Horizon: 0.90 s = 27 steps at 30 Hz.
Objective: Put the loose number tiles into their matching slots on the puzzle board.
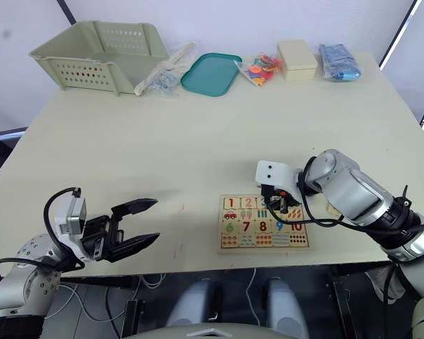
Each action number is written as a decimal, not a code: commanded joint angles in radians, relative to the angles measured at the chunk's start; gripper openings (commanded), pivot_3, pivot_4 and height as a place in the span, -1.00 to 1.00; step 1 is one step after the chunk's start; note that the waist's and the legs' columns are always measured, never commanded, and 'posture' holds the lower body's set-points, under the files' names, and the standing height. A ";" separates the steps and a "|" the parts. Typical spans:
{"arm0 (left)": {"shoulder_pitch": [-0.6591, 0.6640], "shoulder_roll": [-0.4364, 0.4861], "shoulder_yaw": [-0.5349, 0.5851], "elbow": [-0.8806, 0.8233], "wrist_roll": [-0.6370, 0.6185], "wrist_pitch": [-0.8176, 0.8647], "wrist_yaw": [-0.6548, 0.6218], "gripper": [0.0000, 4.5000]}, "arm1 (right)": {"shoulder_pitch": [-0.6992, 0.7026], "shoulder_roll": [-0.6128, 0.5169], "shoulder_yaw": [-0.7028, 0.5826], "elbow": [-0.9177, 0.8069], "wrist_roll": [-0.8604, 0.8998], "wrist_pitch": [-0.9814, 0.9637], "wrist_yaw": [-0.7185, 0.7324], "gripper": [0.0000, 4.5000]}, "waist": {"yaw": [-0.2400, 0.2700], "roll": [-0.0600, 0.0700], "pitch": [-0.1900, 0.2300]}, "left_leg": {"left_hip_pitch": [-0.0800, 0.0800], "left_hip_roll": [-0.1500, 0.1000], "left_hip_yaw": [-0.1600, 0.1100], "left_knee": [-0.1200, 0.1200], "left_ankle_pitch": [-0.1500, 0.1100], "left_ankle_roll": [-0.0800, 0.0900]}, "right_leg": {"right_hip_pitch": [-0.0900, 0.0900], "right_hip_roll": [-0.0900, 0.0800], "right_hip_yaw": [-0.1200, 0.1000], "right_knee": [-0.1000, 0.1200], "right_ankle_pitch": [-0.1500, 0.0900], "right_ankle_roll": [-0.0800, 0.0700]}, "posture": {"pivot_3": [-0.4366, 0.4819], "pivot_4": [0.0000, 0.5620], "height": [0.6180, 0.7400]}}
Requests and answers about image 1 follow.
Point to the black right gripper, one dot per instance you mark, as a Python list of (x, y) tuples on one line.
[(268, 190)]

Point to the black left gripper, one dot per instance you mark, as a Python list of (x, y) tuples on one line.
[(97, 234)]

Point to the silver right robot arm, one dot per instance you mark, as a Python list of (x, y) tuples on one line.
[(353, 190)]

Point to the number 3 tile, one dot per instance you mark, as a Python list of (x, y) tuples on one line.
[(261, 203)]

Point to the number 9 tile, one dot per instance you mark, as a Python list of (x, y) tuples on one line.
[(280, 227)]

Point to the number 8 tile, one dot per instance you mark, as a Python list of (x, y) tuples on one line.
[(263, 226)]

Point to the number 10 tile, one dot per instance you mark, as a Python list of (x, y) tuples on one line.
[(297, 227)]

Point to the number 2 tile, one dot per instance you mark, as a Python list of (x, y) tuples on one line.
[(248, 202)]

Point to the number 7 tile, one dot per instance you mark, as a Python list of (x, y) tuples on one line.
[(246, 226)]

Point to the wooden number puzzle board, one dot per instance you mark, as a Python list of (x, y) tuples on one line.
[(265, 249)]

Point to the number 1 tile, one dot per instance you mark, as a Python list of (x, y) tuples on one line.
[(231, 203)]

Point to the number 6 tile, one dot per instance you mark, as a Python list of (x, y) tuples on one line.
[(229, 227)]

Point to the orange carrots picture tile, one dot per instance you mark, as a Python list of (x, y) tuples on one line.
[(296, 213)]

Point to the blue bars picture tile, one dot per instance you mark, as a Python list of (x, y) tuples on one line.
[(262, 214)]

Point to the ice creams picture tile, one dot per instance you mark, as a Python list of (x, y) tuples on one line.
[(247, 214)]

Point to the nine items picture tile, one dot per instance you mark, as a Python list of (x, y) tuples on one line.
[(281, 240)]

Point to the eight items picture tile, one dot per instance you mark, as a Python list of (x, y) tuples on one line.
[(264, 240)]

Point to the ten dots picture tile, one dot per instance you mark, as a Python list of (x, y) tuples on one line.
[(298, 239)]

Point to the seven items picture tile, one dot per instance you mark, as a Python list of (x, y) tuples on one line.
[(246, 240)]

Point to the red car picture tile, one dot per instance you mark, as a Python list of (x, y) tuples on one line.
[(230, 214)]

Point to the six items picture tile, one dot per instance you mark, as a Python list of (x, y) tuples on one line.
[(229, 241)]

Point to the black table leg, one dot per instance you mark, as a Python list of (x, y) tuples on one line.
[(344, 307), (132, 319)]

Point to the grey rounded shape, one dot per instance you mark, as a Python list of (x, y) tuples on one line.
[(194, 303), (286, 307)]

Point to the white cloth wrap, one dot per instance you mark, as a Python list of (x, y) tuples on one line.
[(381, 282)]

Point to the clear bag of colourful shapes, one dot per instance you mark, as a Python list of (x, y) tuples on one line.
[(261, 69)]

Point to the cream rectangular box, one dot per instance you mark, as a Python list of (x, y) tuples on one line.
[(298, 60)]

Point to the teal plastic tray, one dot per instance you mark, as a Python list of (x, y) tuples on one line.
[(210, 74)]

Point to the blue packet in clear wrap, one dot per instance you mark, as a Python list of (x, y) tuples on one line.
[(337, 63)]

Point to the black chair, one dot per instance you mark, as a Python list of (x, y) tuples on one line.
[(0, 148)]

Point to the pale green plastic basket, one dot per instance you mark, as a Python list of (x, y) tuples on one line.
[(92, 63)]

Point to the black slanted pole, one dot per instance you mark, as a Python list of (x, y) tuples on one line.
[(399, 35)]

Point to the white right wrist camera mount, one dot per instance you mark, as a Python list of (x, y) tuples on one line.
[(273, 174)]

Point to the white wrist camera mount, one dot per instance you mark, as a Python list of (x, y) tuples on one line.
[(72, 220), (273, 174)]

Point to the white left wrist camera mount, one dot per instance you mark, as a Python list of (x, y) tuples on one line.
[(72, 220)]

